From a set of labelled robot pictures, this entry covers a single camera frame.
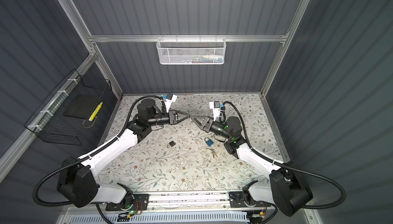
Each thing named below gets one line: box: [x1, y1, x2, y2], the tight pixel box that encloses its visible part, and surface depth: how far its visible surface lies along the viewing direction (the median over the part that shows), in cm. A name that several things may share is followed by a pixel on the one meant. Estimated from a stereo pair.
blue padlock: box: [204, 137, 214, 147], surface depth 96 cm
